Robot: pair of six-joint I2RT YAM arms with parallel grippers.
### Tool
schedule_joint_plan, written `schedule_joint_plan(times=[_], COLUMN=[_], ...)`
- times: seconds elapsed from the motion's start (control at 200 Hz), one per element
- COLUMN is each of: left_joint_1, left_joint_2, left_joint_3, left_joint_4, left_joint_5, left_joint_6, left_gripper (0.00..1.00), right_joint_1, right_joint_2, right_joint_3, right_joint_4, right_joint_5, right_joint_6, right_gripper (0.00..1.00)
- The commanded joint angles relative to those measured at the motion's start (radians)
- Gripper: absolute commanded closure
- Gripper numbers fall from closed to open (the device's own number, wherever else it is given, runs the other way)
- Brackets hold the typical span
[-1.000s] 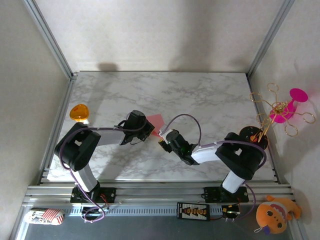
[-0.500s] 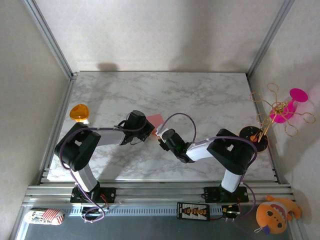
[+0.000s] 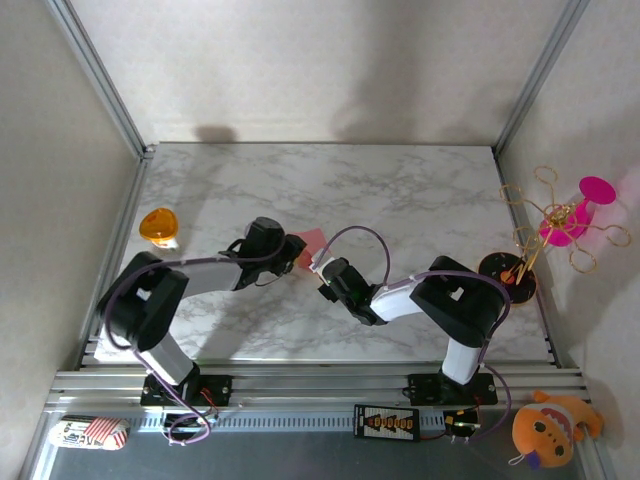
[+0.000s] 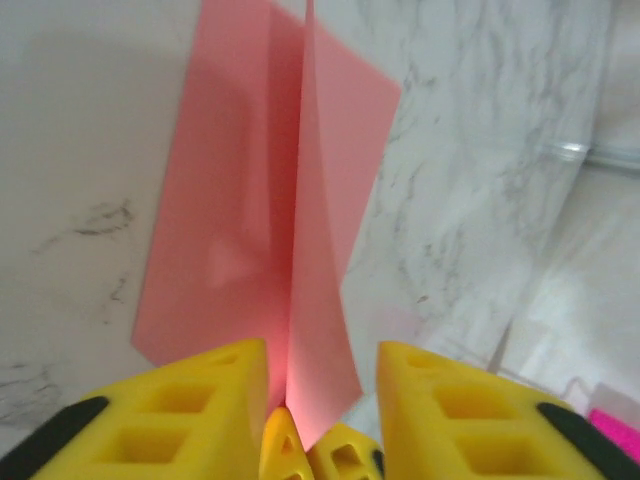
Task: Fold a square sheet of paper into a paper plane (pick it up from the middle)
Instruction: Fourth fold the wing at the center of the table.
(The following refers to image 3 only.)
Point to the pink cloth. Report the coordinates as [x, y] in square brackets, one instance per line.
[312, 240]

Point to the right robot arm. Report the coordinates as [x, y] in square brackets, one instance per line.
[460, 300]

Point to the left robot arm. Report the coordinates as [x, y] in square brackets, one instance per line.
[142, 300]

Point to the aluminium front rails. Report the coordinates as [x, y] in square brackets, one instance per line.
[320, 385]

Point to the orange translucent cup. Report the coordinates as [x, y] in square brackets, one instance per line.
[157, 224]

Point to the black charger board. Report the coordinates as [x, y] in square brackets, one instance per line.
[385, 422]

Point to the black round gold-rimmed disc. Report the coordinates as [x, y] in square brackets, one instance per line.
[492, 267]

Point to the black yellow power connector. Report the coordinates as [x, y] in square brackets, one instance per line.
[457, 421]

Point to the orange plush toy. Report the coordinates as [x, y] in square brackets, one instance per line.
[545, 430]

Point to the red striped snack bag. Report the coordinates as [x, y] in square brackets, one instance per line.
[90, 432]

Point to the pink plastic wine glass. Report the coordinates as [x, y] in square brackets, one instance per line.
[597, 190]

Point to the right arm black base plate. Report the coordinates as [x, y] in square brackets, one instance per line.
[422, 387]

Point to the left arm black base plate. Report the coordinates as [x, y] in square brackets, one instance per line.
[220, 387]

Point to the aluminium side rail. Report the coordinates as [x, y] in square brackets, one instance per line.
[122, 225]
[550, 325]

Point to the aluminium frame post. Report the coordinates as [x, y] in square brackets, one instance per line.
[540, 75]
[101, 75]

